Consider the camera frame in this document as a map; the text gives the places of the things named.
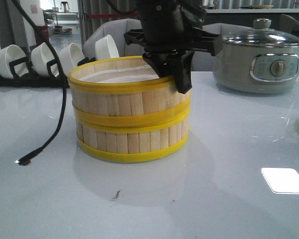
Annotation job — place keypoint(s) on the left grey upholstered chair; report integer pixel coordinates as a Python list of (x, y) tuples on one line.
[(117, 29)]

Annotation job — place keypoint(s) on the right grey upholstered chair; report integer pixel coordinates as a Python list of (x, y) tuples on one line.
[(203, 61)]

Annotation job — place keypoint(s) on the grey upholstered chair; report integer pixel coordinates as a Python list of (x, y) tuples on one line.
[(117, 29), (203, 61)]

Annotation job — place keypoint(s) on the glass pot lid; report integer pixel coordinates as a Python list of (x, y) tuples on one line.
[(262, 35)]

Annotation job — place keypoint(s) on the grey-green electric cooking pot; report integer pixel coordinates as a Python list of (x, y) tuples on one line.
[(256, 69)]

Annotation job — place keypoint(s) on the bamboo steamer tier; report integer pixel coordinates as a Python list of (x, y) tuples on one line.
[(133, 145), (125, 104)]

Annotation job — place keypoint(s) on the black bowl rack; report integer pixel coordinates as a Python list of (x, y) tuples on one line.
[(32, 79)]

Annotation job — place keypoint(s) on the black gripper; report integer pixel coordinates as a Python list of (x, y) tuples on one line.
[(173, 25)]

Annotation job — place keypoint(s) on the white ceramic bowl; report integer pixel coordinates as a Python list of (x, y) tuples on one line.
[(39, 57), (7, 55), (69, 57), (105, 48)]

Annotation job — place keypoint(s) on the red bin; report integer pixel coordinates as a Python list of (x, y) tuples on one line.
[(45, 32)]

